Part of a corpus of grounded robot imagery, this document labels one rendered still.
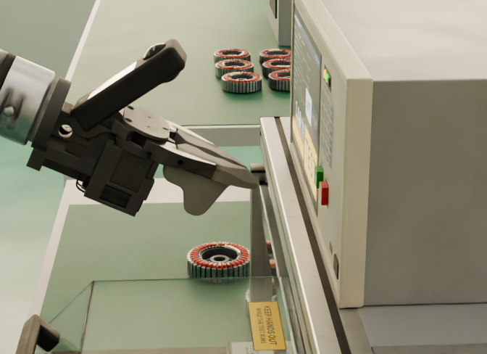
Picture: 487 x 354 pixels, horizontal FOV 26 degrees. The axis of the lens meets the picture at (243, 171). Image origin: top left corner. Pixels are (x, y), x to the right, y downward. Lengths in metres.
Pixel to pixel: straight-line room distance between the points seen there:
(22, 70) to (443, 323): 0.43
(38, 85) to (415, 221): 0.36
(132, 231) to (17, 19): 3.89
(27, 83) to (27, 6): 4.83
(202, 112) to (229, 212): 0.69
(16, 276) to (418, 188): 2.83
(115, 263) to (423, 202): 1.05
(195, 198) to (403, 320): 0.23
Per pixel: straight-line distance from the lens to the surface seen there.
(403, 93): 0.86
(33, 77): 0.98
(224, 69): 3.03
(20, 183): 4.46
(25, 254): 3.79
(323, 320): 0.90
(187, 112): 2.73
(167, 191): 2.20
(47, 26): 5.81
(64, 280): 1.83
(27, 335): 1.00
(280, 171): 1.24
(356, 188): 0.88
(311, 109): 1.10
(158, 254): 1.91
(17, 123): 0.97
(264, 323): 1.00
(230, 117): 2.68
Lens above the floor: 1.54
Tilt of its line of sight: 20 degrees down
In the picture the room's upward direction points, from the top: straight up
